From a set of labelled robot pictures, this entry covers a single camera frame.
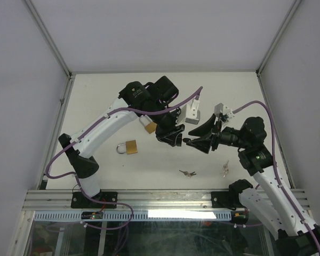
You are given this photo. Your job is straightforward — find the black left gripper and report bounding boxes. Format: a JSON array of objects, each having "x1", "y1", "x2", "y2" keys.
[{"x1": 149, "y1": 102, "x2": 186, "y2": 147}]

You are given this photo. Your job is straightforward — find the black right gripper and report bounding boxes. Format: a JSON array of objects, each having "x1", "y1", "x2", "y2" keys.
[{"x1": 186, "y1": 114, "x2": 249, "y2": 154}]

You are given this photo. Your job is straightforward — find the long-shackle brass padlock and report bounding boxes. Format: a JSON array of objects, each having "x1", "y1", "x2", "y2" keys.
[{"x1": 139, "y1": 115, "x2": 157, "y2": 134}]

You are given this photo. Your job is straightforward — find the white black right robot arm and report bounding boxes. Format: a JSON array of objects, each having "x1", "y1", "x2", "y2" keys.
[{"x1": 184, "y1": 116, "x2": 320, "y2": 255}]

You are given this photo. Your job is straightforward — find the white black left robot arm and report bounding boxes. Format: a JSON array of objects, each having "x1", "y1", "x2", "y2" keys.
[{"x1": 58, "y1": 76, "x2": 185, "y2": 207}]

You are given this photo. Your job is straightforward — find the silver key pair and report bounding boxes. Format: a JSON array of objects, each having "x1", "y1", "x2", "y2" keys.
[{"x1": 221, "y1": 161, "x2": 229, "y2": 178}]

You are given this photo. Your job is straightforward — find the small silver key bunch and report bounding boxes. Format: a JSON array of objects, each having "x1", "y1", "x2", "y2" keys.
[{"x1": 180, "y1": 170, "x2": 197, "y2": 178}]

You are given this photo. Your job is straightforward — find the large brass padlock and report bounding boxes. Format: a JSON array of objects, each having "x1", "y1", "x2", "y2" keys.
[{"x1": 116, "y1": 140, "x2": 138, "y2": 155}]

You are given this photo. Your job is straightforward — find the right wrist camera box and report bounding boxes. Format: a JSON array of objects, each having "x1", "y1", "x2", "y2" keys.
[{"x1": 214, "y1": 103, "x2": 235, "y2": 124}]

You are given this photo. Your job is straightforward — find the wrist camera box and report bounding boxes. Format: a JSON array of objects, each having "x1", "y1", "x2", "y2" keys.
[
  {"x1": 214, "y1": 103, "x2": 235, "y2": 124},
  {"x1": 177, "y1": 99, "x2": 201, "y2": 125}
]

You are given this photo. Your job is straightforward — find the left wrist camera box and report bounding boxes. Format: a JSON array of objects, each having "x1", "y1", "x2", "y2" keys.
[{"x1": 177, "y1": 99, "x2": 201, "y2": 125}]

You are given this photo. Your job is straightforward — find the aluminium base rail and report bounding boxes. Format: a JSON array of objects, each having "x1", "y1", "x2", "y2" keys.
[{"x1": 22, "y1": 189, "x2": 228, "y2": 211}]

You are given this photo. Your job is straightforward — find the slotted cable duct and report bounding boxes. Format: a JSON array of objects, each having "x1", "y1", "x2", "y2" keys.
[{"x1": 34, "y1": 210, "x2": 231, "y2": 222}]

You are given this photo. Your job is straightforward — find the aluminium frame post left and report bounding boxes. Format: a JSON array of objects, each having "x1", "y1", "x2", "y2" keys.
[{"x1": 22, "y1": 0, "x2": 72, "y2": 79}]

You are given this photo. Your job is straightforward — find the aluminium frame post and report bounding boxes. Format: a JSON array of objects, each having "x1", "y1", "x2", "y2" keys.
[
  {"x1": 255, "y1": 0, "x2": 303, "y2": 77},
  {"x1": 22, "y1": 0, "x2": 72, "y2": 79}
]

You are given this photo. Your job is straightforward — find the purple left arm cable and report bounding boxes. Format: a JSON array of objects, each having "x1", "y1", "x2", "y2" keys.
[{"x1": 46, "y1": 85, "x2": 204, "y2": 230}]

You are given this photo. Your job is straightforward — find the aluminium frame post right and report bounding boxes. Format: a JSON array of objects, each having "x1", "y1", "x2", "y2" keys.
[{"x1": 255, "y1": 0, "x2": 303, "y2": 77}]

